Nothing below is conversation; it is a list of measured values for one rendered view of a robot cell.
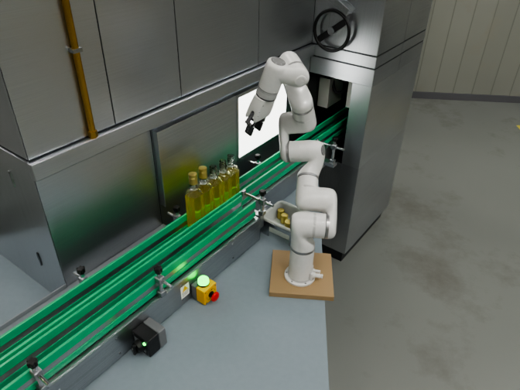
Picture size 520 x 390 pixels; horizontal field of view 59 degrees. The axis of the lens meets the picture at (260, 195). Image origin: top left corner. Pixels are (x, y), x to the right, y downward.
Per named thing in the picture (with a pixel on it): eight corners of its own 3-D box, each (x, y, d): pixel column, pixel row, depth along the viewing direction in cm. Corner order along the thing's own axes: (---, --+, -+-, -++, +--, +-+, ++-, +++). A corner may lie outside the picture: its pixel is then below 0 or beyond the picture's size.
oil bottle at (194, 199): (196, 224, 195) (193, 183, 183) (206, 230, 193) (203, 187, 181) (187, 231, 191) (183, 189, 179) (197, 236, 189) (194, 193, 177)
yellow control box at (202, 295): (203, 288, 182) (203, 274, 178) (217, 296, 179) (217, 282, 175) (191, 298, 178) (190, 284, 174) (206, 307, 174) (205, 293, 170)
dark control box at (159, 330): (152, 332, 164) (149, 316, 159) (167, 343, 160) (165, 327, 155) (134, 347, 159) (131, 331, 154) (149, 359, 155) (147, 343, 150)
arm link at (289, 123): (311, 131, 162) (271, 133, 166) (318, 165, 180) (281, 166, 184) (314, 97, 171) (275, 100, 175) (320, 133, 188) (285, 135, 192)
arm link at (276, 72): (303, 56, 157) (315, 73, 151) (293, 82, 164) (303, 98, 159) (265, 53, 150) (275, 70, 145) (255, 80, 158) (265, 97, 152)
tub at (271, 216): (279, 213, 224) (280, 199, 220) (319, 230, 214) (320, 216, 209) (258, 230, 213) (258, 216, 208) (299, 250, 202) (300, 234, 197)
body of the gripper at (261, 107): (268, 81, 163) (258, 107, 171) (250, 90, 156) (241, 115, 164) (283, 93, 161) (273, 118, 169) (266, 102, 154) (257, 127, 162)
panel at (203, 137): (282, 129, 251) (285, 69, 231) (286, 131, 249) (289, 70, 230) (160, 204, 190) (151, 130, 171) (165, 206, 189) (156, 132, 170)
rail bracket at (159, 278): (163, 290, 164) (159, 262, 156) (178, 299, 160) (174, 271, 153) (155, 296, 161) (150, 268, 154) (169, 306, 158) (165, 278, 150)
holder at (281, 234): (270, 210, 227) (271, 197, 223) (318, 231, 214) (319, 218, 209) (249, 227, 216) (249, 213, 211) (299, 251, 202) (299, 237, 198)
